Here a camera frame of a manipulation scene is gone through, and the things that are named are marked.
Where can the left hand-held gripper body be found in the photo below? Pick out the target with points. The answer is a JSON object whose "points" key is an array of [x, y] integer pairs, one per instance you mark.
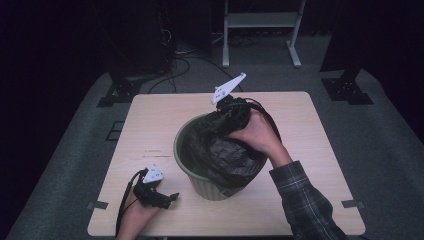
{"points": [[151, 193]]}

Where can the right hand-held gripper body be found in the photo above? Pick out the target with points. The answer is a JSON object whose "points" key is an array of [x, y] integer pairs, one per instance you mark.
{"points": [[230, 110]]}

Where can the green plastic trash bin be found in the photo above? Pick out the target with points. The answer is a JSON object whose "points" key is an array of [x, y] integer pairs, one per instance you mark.
{"points": [[203, 190]]}

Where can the black plastic garbage bag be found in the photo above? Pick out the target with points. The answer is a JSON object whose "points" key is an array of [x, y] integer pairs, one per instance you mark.
{"points": [[220, 156]]}

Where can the person's left hand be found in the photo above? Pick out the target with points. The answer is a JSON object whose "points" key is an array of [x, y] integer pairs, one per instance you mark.
{"points": [[135, 216]]}

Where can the person's right hand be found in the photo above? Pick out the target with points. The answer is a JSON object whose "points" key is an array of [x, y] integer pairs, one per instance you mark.
{"points": [[258, 136]]}

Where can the grey tape piece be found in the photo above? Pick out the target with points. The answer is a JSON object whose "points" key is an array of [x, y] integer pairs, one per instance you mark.
{"points": [[353, 203], [97, 205]]}

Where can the black tape floor marking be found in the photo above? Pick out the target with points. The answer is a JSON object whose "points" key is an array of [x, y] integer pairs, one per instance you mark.
{"points": [[115, 135]]}

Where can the white metal stand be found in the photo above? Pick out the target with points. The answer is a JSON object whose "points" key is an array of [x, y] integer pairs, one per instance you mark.
{"points": [[261, 20]]}

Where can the black stand base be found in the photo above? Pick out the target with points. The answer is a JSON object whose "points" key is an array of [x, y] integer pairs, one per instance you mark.
{"points": [[120, 91], [346, 90]]}

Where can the dark equipment cabinet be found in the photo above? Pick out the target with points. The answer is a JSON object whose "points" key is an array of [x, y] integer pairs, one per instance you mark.
{"points": [[143, 40]]}

